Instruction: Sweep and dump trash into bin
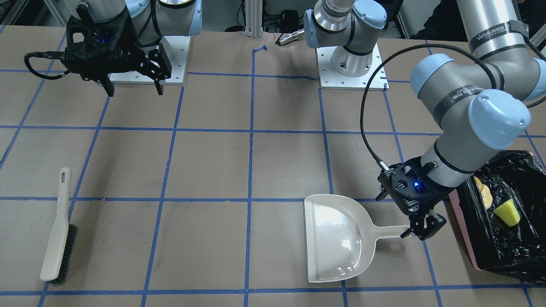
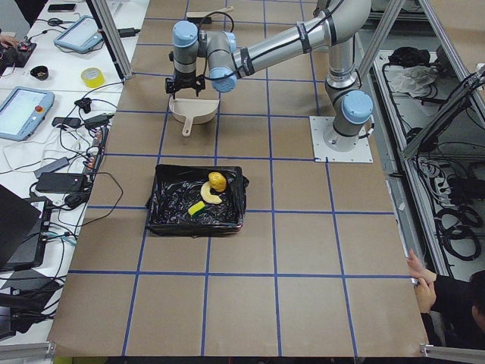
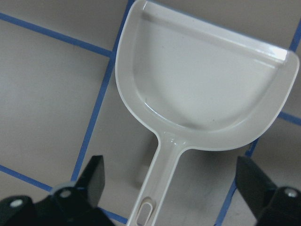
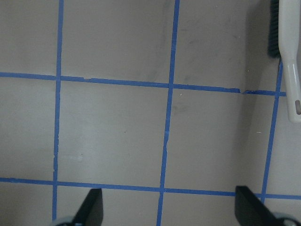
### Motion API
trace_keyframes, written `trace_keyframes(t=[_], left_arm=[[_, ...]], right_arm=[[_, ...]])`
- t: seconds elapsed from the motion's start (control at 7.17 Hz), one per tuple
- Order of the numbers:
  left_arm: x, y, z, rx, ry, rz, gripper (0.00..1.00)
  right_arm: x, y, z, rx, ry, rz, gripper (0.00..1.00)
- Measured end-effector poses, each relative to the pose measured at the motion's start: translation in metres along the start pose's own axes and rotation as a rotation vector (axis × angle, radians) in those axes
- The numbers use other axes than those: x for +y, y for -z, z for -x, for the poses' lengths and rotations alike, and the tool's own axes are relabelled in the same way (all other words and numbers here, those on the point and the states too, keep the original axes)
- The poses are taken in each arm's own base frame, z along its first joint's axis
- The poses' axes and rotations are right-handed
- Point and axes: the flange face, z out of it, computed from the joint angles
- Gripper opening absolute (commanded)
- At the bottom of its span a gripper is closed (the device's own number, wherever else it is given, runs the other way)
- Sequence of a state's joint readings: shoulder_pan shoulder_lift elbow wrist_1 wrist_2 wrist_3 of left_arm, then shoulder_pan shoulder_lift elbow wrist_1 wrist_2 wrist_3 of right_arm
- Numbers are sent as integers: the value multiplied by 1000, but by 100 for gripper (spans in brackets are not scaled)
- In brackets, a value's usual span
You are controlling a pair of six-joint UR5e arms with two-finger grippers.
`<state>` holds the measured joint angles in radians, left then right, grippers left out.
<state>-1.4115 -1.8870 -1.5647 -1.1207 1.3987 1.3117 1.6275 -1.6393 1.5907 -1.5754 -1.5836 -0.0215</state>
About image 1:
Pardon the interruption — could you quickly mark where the pink bin with black bag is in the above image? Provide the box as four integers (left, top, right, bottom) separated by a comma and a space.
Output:
450, 151, 546, 284

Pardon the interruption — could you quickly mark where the beige plastic dustpan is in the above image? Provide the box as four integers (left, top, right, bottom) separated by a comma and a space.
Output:
303, 194, 408, 283

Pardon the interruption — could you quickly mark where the yellow sponge wedge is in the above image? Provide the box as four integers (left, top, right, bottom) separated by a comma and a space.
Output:
493, 199, 521, 227

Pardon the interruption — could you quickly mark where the aluminium frame post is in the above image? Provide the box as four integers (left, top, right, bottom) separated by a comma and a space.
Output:
244, 0, 264, 40

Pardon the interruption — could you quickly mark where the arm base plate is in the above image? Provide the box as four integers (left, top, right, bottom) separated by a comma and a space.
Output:
315, 44, 389, 91
109, 36, 191, 85

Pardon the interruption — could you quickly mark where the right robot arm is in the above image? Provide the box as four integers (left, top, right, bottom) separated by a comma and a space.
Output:
61, 0, 202, 97

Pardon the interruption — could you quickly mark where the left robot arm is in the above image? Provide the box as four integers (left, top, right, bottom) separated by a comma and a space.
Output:
360, 0, 545, 240

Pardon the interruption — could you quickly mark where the beige hand brush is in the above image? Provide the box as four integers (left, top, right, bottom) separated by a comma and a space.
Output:
39, 167, 78, 284

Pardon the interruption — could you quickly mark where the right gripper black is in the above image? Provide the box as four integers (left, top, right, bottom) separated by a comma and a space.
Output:
62, 6, 172, 97

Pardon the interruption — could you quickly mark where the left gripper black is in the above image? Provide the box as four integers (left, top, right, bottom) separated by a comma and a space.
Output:
375, 157, 448, 241

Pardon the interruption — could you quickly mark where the toy croissant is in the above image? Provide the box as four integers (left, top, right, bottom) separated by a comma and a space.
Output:
474, 176, 493, 209

